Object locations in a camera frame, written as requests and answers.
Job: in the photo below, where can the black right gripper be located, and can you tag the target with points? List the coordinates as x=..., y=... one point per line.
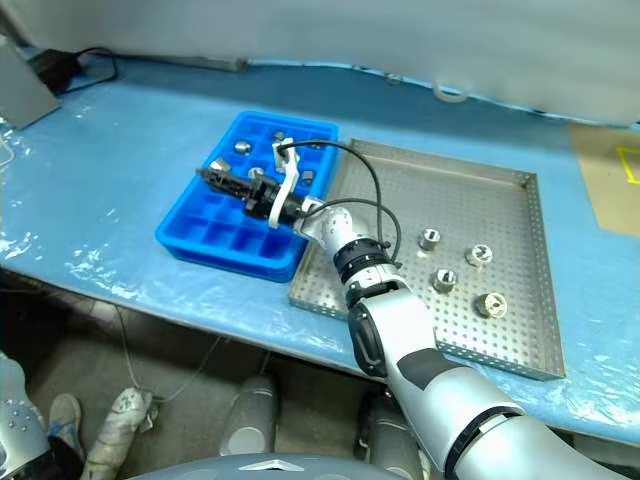
x=262, y=199

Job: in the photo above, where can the metal roller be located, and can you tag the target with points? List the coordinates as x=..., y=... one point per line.
x=479, y=255
x=220, y=165
x=280, y=136
x=243, y=147
x=257, y=172
x=430, y=239
x=444, y=280
x=491, y=305
x=307, y=176

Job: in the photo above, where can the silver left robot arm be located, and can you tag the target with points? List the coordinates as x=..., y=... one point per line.
x=15, y=430

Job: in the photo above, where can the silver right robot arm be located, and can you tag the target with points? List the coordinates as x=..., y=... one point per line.
x=415, y=320

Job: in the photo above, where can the blue compartment tray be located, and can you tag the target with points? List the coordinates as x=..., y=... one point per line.
x=200, y=230

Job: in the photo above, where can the perforated steel tray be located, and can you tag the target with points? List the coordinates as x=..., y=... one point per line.
x=450, y=200

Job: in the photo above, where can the blue plastic table cover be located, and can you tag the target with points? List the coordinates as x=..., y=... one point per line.
x=125, y=150

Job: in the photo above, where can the black power adapter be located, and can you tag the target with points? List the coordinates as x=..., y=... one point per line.
x=55, y=70

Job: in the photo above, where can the grey metal panel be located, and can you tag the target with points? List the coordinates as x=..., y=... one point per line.
x=25, y=90

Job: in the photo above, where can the grey rounded robot leg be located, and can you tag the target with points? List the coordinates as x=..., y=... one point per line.
x=390, y=440
x=250, y=415

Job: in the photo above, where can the dirty white shoe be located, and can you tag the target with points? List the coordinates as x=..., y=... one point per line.
x=117, y=430

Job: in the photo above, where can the white and blue shoe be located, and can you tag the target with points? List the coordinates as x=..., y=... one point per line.
x=65, y=415

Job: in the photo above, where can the grey robot chest shell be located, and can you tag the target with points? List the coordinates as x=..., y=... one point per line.
x=265, y=467

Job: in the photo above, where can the brown cardboard sheet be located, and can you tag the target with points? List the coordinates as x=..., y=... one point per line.
x=600, y=200

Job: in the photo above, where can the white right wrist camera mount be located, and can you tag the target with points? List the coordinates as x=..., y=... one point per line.
x=291, y=175

